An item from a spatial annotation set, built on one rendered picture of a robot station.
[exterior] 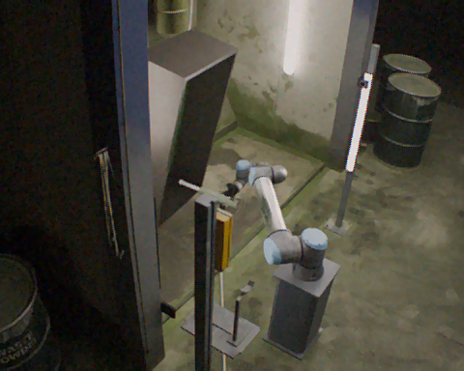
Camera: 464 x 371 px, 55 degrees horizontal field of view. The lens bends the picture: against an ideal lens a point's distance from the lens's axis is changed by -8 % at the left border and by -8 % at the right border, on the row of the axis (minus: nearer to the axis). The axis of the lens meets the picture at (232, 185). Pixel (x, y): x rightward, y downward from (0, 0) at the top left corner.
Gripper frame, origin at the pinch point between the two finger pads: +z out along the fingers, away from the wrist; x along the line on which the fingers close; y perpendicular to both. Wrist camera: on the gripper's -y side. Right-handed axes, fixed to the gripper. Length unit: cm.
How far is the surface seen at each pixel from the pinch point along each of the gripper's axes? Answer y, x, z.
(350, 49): -68, -34, -171
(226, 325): -40, -63, 114
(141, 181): -100, -12, 104
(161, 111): -91, 21, 41
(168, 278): 44, 14, 50
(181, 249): 47, 23, 19
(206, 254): -104, -59, 129
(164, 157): -61, 18, 43
